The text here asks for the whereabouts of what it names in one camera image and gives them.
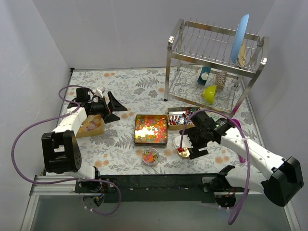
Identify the gold tin with jelly candies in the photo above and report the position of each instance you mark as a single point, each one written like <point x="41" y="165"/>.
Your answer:
<point x="151" y="130"/>

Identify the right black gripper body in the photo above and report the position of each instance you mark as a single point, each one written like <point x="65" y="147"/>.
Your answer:
<point x="194" y="140"/>

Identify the cream patterned plate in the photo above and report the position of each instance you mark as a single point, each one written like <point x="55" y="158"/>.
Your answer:
<point x="241" y="60"/>

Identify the blue plate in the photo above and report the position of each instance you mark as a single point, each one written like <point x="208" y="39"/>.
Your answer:
<point x="238" y="39"/>

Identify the floral tablecloth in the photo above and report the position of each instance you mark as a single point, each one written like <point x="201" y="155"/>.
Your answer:
<point x="141" y="91"/>

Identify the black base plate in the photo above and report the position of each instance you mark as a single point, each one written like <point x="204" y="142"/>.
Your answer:
<point x="169" y="187"/>

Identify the round gold lid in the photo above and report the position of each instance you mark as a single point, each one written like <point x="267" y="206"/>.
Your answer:
<point x="183" y="152"/>

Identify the aluminium rail frame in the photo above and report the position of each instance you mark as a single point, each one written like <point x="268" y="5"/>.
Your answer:
<point x="57" y="208"/>

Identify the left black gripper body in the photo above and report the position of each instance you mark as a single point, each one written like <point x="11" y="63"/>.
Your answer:
<point x="107" y="108"/>

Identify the gold tin with pale candies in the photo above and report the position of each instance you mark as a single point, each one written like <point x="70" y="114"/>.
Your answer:
<point x="92" y="126"/>

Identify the patterned mug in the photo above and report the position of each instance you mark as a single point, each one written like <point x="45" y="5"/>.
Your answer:
<point x="221" y="79"/>

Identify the steel dish rack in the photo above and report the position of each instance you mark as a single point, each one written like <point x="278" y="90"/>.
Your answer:
<point x="193" y="45"/>

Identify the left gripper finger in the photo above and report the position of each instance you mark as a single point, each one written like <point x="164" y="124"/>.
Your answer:
<point x="110" y="117"/>
<point x="114" y="105"/>

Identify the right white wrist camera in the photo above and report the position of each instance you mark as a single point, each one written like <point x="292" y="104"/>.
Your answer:
<point x="184" y="142"/>

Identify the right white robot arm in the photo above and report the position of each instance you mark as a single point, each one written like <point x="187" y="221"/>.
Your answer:
<point x="277" y="177"/>

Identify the teal cup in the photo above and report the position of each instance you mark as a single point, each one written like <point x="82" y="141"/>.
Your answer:
<point x="203" y="74"/>

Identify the gold tin with lollipops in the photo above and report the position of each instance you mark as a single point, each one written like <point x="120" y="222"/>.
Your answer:
<point x="178" y="117"/>

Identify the clear glass jar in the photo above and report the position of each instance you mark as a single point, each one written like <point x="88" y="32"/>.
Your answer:
<point x="150" y="157"/>

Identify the yellow-green plastic bowl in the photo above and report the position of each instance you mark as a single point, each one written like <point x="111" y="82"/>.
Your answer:
<point x="210" y="93"/>

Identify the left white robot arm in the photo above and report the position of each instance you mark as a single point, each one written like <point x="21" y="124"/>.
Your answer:
<point x="60" y="148"/>

